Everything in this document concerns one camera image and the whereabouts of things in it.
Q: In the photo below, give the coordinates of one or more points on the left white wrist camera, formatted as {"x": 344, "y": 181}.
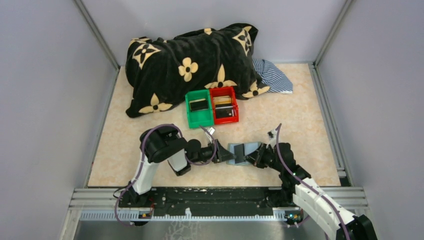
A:
{"x": 211, "y": 130}

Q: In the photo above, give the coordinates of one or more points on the dark credit card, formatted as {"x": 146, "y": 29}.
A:
{"x": 224, "y": 112}
{"x": 239, "y": 151}

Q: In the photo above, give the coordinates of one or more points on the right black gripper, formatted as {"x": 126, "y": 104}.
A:
{"x": 256, "y": 158}

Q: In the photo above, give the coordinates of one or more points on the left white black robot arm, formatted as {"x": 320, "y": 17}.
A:
{"x": 165, "y": 142}

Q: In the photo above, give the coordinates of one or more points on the red plastic bin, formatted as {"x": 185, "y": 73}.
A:
{"x": 221, "y": 92}

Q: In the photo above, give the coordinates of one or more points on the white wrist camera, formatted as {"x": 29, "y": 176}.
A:
{"x": 211, "y": 130}
{"x": 272, "y": 134}

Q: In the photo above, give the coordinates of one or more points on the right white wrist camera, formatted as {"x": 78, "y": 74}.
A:
{"x": 272, "y": 134}

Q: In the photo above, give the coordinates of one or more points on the cards in red bin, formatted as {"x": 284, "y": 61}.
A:
{"x": 221, "y": 101}

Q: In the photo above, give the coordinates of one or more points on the green plastic bin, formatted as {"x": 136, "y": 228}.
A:
{"x": 202, "y": 118}

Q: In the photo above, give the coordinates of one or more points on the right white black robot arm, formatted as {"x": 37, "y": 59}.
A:
{"x": 300, "y": 189}

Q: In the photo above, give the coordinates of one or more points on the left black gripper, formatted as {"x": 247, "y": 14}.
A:
{"x": 222, "y": 154}

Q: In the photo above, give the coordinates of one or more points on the blue striped cloth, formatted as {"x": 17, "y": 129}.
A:
{"x": 273, "y": 77}

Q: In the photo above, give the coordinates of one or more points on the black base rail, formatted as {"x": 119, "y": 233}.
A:
{"x": 214, "y": 202}

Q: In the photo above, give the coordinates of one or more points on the sage green card holder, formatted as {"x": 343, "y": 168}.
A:
{"x": 250, "y": 147}

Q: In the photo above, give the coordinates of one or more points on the black floral blanket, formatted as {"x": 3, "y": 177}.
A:
{"x": 161, "y": 72}

